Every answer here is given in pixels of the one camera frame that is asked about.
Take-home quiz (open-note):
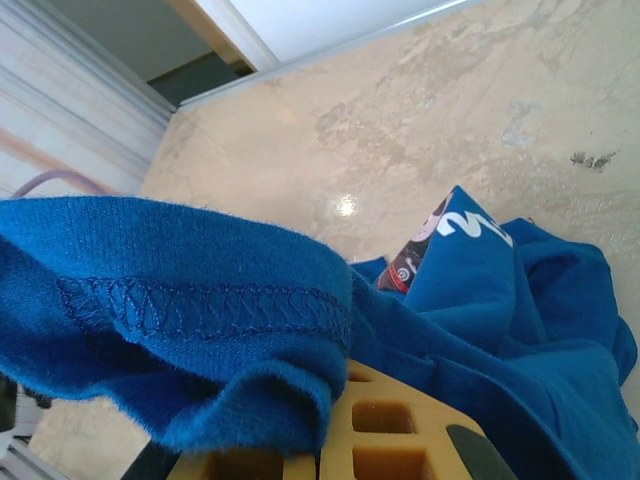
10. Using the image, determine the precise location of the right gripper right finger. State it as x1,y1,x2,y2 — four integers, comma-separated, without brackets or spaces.
317,358,519,480

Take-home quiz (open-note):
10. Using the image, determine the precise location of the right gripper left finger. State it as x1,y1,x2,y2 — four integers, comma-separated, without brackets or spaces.
169,447,321,480

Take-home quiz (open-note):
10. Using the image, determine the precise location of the blue t-shirt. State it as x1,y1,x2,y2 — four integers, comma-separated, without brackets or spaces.
0,185,640,480

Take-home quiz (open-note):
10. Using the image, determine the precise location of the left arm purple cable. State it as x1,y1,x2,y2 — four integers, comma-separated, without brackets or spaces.
9,169,121,201

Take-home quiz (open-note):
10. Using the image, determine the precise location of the aluminium table edge frame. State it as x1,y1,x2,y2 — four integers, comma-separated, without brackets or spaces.
177,0,489,109

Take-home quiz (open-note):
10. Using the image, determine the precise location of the white door frame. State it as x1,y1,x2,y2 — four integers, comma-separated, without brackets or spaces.
167,0,281,74

